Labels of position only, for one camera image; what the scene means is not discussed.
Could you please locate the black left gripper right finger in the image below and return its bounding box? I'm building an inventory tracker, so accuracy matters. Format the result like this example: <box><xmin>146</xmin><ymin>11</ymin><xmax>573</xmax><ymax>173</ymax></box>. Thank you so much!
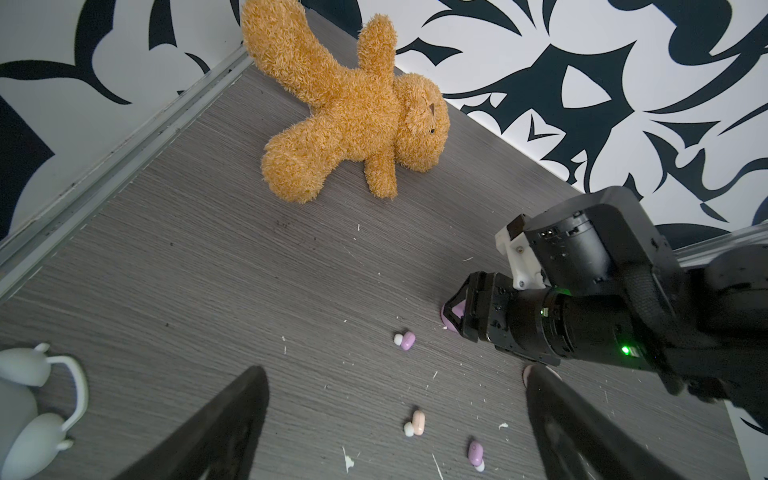
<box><xmin>526</xmin><ymin>364</ymin><xmax>682</xmax><ymax>479</ymax></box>

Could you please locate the brown teddy bear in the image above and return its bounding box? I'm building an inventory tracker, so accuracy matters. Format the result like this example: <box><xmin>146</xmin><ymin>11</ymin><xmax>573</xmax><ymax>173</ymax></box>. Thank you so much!
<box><xmin>241</xmin><ymin>1</ymin><xmax>450</xmax><ymax>203</ymax></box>

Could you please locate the purple earbud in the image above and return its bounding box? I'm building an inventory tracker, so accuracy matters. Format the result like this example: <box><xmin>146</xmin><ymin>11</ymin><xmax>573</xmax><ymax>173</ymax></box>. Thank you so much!
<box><xmin>467</xmin><ymin>440</ymin><xmax>485</xmax><ymax>472</ymax></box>
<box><xmin>393</xmin><ymin>331</ymin><xmax>416</xmax><ymax>351</ymax></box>

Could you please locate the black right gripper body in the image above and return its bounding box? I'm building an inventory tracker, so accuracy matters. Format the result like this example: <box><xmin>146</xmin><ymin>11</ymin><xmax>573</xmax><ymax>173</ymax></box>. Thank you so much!
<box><xmin>473</xmin><ymin>272</ymin><xmax>561</xmax><ymax>366</ymax></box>

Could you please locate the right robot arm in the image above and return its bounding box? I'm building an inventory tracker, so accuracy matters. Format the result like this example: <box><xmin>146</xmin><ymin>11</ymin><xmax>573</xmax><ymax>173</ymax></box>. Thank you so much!
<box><xmin>441</xmin><ymin>187</ymin><xmax>767</xmax><ymax>428</ymax></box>

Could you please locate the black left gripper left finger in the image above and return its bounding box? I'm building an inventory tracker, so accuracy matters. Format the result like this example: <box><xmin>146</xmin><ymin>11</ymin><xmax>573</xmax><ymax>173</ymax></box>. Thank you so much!
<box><xmin>117</xmin><ymin>366</ymin><xmax>270</xmax><ymax>479</ymax></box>

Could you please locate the pink earbud charging case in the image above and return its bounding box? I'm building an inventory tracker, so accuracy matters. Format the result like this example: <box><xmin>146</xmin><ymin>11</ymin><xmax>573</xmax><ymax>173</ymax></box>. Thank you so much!
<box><xmin>522</xmin><ymin>364</ymin><xmax>562</xmax><ymax>388</ymax></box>

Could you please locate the pink earbud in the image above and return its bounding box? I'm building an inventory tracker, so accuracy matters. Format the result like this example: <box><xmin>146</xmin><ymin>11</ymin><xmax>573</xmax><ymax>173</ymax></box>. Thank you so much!
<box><xmin>403</xmin><ymin>410</ymin><xmax>426</xmax><ymax>437</ymax></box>

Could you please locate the purple earbud charging case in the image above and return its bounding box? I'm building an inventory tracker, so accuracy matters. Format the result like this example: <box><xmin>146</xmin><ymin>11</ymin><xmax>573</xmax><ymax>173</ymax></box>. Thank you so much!
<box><xmin>440</xmin><ymin>300</ymin><xmax>466</xmax><ymax>333</ymax></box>

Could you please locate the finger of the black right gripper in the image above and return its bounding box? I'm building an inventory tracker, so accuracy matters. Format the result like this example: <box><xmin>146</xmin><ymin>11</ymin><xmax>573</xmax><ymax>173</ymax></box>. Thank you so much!
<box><xmin>451</xmin><ymin>315</ymin><xmax>479</xmax><ymax>343</ymax></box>
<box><xmin>451</xmin><ymin>272</ymin><xmax>480</xmax><ymax>318</ymax></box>

